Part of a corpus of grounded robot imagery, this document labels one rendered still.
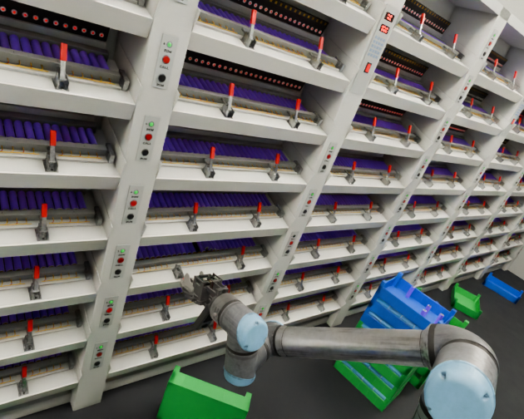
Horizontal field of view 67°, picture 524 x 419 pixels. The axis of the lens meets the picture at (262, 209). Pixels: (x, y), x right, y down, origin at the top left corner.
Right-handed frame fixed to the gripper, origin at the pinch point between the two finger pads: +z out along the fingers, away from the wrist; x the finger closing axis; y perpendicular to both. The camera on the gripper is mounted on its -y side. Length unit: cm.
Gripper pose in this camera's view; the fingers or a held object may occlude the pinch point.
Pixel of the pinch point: (187, 282)
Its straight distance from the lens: 135.6
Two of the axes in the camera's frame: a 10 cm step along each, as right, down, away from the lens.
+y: 1.9, -9.5, -2.4
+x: -7.6, 0.2, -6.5
